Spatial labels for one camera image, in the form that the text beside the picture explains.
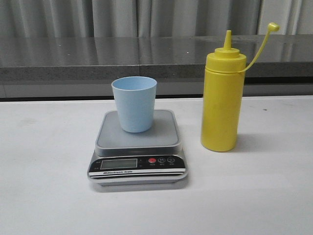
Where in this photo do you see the light blue plastic cup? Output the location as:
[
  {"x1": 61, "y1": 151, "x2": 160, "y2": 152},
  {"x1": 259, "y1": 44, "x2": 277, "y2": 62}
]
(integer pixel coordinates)
[{"x1": 112, "y1": 76, "x2": 157, "y2": 133}]

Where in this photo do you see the yellow squeeze bottle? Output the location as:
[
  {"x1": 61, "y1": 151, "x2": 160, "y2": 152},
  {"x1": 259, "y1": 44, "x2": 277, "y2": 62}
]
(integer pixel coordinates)
[{"x1": 201, "y1": 23, "x2": 280, "y2": 152}]

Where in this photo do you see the silver electronic kitchen scale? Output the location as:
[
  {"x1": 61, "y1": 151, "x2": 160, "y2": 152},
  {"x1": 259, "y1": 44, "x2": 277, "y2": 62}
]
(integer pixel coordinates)
[{"x1": 87, "y1": 109, "x2": 188, "y2": 189}]

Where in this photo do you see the grey pleated curtain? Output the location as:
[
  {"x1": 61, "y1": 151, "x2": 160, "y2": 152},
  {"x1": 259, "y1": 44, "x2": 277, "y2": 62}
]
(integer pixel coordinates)
[{"x1": 0, "y1": 0, "x2": 313, "y2": 38}]

